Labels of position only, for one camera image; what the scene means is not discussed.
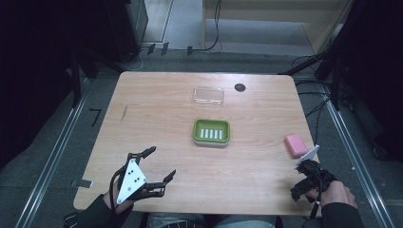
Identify black tape floor mark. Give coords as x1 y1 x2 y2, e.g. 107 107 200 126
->
88 107 103 127

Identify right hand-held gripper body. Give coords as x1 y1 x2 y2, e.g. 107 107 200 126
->
294 144 338 192

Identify black floor cable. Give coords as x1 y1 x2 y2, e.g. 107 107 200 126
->
297 80 331 143

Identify person's left hand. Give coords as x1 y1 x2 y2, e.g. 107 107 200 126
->
103 180 136 215

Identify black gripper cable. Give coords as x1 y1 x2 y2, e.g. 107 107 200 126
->
308 172 327 220
108 165 127 219

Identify person's right hand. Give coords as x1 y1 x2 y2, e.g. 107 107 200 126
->
305 180 358 210

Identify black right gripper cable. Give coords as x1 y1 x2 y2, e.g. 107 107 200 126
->
308 172 327 220

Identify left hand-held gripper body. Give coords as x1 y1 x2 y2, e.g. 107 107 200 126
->
115 153 166 206

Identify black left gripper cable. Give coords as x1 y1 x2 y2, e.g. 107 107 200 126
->
108 165 127 219

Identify light wooden shelf unit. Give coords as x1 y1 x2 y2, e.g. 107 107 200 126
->
202 0 353 55

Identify metal floor rail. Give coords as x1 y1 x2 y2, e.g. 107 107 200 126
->
324 99 395 228
13 79 91 228

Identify green soap dish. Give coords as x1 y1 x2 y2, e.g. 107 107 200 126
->
192 118 231 147

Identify black metal stand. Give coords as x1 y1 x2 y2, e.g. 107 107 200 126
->
278 47 346 112

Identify black hanging cable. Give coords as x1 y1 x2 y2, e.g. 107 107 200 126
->
193 0 222 53

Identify grey tape strip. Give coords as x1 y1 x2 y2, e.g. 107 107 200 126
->
69 179 94 188

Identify black cabinet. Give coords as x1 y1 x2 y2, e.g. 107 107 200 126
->
104 0 149 63

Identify person's legs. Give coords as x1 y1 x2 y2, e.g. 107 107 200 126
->
146 212 277 228

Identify clear plastic lid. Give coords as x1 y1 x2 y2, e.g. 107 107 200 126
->
192 85 225 108

